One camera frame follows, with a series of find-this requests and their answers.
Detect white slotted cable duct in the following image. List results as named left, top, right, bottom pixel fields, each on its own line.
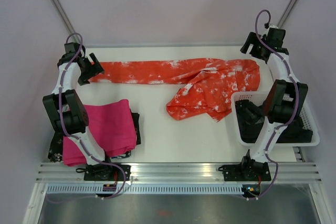
left=47, top=184, right=243, bottom=195

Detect folded magenta trousers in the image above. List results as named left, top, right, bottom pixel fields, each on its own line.
left=62, top=99, right=137, bottom=166

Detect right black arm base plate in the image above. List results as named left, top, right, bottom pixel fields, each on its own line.
left=218, top=164, right=271, bottom=182

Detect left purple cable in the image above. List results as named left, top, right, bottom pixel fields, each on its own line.
left=58, top=33, right=106, bottom=163

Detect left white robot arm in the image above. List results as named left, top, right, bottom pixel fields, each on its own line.
left=43, top=42, right=114, bottom=180

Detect aluminium mounting rail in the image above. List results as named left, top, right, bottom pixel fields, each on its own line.
left=35, top=162, right=322, bottom=184

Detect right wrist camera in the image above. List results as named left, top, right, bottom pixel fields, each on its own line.
left=264, top=22, right=279, bottom=29

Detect purple cable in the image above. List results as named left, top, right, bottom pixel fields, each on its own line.
left=255, top=10, right=300, bottom=162
left=58, top=33, right=106, bottom=163

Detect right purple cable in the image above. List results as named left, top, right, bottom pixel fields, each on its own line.
left=255, top=10, right=300, bottom=162

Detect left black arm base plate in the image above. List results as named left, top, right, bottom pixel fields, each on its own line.
left=83, top=164, right=131, bottom=182

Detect black clothes in basket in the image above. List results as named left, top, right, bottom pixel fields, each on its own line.
left=235, top=100, right=313, bottom=144

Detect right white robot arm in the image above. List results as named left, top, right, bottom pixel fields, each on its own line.
left=240, top=25, right=308, bottom=164

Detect left aluminium frame post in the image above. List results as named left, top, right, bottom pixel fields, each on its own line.
left=50, top=0, right=76, bottom=34

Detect white plastic basket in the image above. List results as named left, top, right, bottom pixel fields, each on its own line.
left=231, top=91, right=320, bottom=147

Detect folded black patterned trousers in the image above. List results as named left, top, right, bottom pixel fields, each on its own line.
left=48, top=112, right=141, bottom=163

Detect orange white-speckled trousers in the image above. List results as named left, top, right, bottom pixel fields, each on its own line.
left=90, top=58, right=260, bottom=121

